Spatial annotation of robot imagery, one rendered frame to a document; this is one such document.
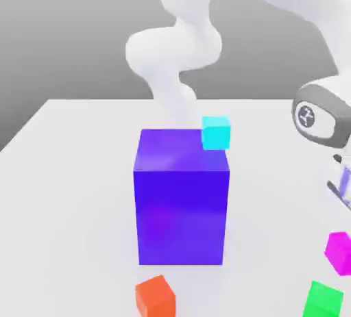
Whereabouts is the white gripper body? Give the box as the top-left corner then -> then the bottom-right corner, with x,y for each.
326,166 -> 351,214

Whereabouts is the small green cube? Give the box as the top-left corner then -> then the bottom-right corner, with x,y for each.
302,280 -> 345,317

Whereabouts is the small magenta cube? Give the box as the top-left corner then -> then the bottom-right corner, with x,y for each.
324,231 -> 351,277

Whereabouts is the large purple box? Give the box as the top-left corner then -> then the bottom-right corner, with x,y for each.
133,128 -> 230,266

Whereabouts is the small orange cube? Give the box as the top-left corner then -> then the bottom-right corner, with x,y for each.
134,275 -> 177,317

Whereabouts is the small cyan cube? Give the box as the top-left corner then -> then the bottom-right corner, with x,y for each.
202,116 -> 232,151

